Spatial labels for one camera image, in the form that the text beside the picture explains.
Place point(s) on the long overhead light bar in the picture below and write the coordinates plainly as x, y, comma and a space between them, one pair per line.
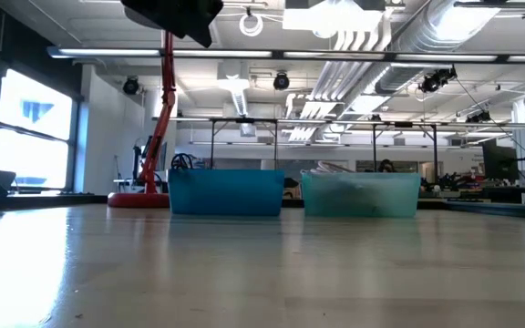
221, 53

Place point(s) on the black ceiling spotlight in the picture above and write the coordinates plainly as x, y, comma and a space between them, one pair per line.
131, 85
281, 81

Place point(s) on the large window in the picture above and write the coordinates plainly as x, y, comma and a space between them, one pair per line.
34, 114

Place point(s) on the blue plastic bin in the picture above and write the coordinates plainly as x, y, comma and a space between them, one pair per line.
226, 191

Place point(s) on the red desk lamp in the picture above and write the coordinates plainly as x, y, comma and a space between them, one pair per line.
139, 200

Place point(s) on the person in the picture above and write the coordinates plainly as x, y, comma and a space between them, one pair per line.
386, 166

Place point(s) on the teal plastic bin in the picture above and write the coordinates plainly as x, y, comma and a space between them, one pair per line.
363, 196

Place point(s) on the black monitor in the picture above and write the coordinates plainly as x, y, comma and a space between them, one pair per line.
499, 161

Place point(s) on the black background rig frame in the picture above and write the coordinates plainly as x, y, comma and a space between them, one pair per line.
244, 120
404, 124

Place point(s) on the silver ceiling duct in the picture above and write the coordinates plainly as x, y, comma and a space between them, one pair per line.
426, 27

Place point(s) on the black ceiling camera cluster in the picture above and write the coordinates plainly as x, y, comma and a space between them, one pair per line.
433, 82

